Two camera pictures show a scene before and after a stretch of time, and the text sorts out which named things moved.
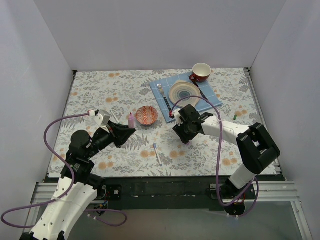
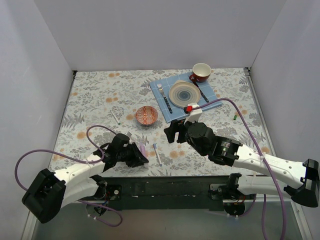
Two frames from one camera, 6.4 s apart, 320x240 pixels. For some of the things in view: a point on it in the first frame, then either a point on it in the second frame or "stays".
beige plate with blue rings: (181, 89) stays
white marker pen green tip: (116, 118) stays
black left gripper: (115, 134) -> (132, 155)
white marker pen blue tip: (154, 145) stays
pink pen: (131, 121) -> (142, 149)
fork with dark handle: (161, 90) stays
